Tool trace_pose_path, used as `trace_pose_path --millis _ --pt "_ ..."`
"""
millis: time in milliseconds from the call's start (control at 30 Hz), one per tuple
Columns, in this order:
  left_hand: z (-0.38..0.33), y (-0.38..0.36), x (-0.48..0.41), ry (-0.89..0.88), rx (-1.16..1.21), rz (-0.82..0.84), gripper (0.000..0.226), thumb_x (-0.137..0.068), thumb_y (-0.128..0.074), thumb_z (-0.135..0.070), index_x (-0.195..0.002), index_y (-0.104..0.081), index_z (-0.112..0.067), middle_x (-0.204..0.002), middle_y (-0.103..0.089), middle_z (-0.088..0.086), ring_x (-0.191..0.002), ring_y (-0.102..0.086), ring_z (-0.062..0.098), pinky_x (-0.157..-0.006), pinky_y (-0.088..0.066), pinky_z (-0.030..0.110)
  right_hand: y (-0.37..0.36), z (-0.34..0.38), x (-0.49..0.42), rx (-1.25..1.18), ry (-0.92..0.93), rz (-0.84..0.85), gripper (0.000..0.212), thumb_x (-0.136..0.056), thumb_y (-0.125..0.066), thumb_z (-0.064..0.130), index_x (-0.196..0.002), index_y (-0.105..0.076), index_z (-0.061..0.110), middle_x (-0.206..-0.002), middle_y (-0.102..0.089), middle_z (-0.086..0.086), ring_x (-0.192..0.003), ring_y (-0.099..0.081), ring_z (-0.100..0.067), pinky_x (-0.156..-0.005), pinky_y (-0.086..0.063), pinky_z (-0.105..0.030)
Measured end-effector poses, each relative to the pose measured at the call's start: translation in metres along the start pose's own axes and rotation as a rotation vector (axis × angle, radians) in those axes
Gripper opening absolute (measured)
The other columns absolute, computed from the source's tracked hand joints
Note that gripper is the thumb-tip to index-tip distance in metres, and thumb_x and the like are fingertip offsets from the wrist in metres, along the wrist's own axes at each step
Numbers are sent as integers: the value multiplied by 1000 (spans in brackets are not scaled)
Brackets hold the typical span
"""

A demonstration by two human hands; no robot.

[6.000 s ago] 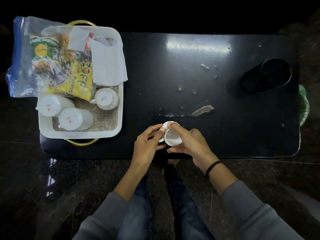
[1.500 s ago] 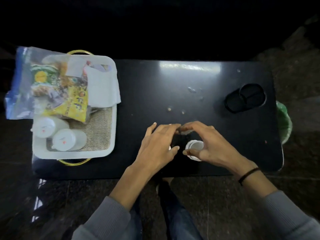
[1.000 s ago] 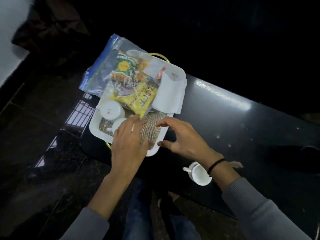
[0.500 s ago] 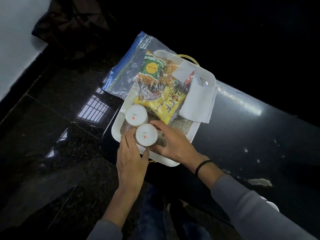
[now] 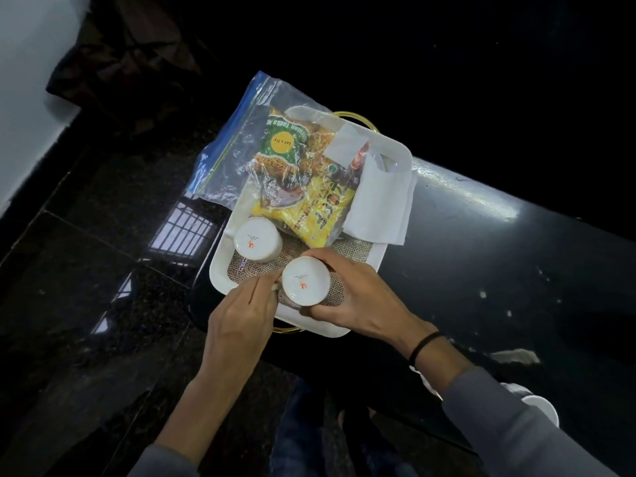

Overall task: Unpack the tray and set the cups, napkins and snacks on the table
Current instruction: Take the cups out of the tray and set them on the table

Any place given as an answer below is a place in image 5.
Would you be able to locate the yellow snack packet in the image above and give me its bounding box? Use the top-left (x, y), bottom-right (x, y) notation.
top-left (250, 141), bottom-right (371, 249)

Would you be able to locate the person's right hand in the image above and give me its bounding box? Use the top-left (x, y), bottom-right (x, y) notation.
top-left (299, 246), bottom-right (439, 362)

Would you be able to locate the person's right leg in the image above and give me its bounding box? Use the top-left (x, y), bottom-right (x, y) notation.
top-left (337, 407), bottom-right (418, 477)

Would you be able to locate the brown cloth bag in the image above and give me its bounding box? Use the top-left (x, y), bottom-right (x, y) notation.
top-left (45, 0), bottom-right (219, 140)

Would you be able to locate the black wrist band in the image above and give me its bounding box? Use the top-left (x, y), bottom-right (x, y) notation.
top-left (408, 331), bottom-right (445, 368)

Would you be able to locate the person's left forearm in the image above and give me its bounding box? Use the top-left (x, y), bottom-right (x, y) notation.
top-left (127, 362), bottom-right (259, 477)

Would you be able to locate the black table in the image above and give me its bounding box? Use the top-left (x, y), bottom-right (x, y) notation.
top-left (188, 156), bottom-right (636, 477)

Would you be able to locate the white tray with gold handles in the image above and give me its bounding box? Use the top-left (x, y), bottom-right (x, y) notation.
top-left (209, 105), bottom-right (414, 339)

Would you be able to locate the green snack packet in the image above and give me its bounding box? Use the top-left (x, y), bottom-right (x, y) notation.
top-left (250, 107), bottom-right (329, 209)

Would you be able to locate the white cup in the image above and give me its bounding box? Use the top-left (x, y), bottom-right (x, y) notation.
top-left (232, 216), bottom-right (284, 264)
top-left (500, 382), bottom-right (560, 428)
top-left (421, 370), bottom-right (444, 401)
top-left (276, 256), bottom-right (333, 311)

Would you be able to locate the person's left hand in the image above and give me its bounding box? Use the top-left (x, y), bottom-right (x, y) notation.
top-left (200, 269), bottom-right (285, 384)

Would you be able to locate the clear zip bag blue strip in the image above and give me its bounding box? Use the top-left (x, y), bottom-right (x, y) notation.
top-left (184, 70), bottom-right (371, 249)

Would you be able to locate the person's right forearm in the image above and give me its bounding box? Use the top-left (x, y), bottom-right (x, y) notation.
top-left (409, 332), bottom-right (619, 477)

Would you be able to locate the white paper napkin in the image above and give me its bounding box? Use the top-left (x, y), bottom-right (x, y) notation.
top-left (341, 152), bottom-right (418, 246)

